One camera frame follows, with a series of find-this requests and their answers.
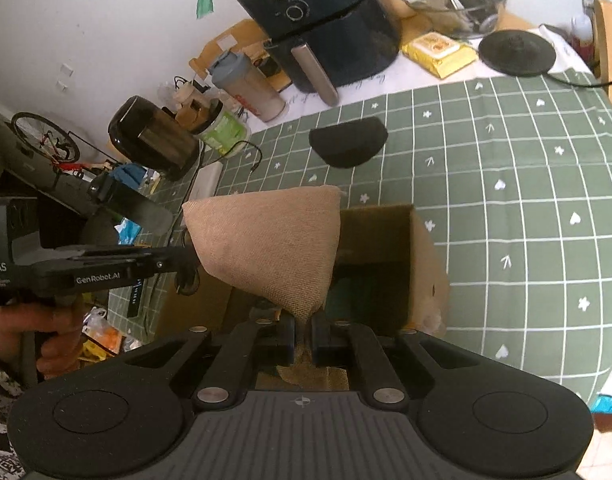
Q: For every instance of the green grid tablecloth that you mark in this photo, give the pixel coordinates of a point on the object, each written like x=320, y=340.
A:
x=511, y=210

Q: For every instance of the dark blue air fryer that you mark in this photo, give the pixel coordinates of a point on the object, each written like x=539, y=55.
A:
x=346, y=35

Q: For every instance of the brown cardboard box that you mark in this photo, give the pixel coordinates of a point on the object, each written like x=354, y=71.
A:
x=426, y=270

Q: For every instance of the yellow wet wipes pack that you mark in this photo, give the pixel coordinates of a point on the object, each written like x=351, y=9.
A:
x=438, y=55

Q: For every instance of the black steel kettle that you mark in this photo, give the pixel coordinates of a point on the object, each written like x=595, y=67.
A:
x=156, y=145

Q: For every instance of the glass bowl with clutter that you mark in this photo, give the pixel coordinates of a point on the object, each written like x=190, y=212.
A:
x=473, y=10

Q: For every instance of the tan burlap bag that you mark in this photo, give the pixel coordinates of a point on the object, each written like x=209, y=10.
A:
x=266, y=240

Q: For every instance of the miniature bicycle model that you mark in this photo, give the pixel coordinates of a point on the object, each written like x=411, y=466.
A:
x=46, y=137

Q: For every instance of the flat cardboard box with label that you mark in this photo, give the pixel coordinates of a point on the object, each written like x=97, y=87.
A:
x=231, y=37

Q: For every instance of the person's left hand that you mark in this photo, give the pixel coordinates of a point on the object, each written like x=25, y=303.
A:
x=61, y=330

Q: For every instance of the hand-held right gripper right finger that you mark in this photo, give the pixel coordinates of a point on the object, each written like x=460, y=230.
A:
x=319, y=336

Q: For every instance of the white printed cloth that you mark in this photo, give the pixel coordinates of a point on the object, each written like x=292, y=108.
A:
x=386, y=85

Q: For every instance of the wooden chair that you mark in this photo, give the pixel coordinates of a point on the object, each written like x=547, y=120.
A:
x=608, y=45

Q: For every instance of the black kettle base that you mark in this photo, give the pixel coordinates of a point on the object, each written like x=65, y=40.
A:
x=516, y=52

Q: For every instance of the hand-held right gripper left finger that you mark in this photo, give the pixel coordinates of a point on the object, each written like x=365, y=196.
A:
x=285, y=336

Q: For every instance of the grey lidded shaker bottle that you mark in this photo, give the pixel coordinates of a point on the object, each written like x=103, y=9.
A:
x=246, y=85

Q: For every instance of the brown cardboard piece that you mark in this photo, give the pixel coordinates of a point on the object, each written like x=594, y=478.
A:
x=192, y=112

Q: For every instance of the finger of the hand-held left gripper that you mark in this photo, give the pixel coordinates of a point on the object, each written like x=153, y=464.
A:
x=136, y=207
x=178, y=262

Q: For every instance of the green white jar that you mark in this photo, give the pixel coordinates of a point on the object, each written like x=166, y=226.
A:
x=223, y=130

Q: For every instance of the black soft pouch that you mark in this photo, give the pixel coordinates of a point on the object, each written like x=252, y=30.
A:
x=348, y=142

